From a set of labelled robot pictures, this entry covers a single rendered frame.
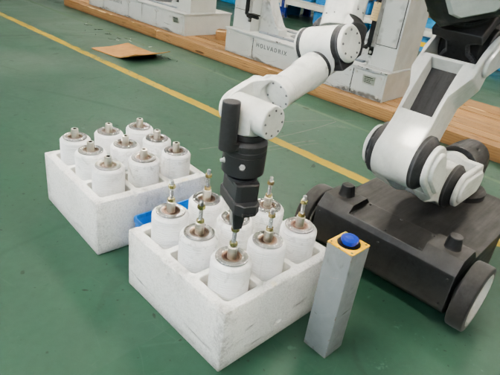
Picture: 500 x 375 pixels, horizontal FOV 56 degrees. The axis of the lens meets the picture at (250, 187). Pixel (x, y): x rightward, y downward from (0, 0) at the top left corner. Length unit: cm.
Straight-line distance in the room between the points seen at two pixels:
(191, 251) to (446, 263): 68
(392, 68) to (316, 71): 215
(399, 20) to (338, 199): 179
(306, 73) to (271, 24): 284
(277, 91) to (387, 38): 221
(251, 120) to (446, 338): 86
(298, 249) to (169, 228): 33
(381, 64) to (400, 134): 194
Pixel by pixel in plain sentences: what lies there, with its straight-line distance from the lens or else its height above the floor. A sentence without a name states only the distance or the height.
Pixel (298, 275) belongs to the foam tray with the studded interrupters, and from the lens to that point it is 119.
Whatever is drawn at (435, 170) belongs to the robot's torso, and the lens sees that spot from 123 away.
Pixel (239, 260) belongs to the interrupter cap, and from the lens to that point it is 106.
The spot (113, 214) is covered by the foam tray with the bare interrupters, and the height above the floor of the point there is 13.
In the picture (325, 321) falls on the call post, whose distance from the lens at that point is 118.
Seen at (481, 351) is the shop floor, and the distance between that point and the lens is 145.
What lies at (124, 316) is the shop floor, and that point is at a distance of 129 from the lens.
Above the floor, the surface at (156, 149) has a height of 23.
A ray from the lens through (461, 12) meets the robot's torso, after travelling 123.
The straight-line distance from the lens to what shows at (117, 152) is 156.
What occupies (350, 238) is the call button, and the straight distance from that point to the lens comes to 107.
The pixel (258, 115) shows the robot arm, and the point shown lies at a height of 61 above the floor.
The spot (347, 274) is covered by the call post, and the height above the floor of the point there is 26.
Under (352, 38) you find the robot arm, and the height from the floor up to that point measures 73.
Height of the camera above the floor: 89
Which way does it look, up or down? 28 degrees down
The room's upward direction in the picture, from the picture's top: 8 degrees clockwise
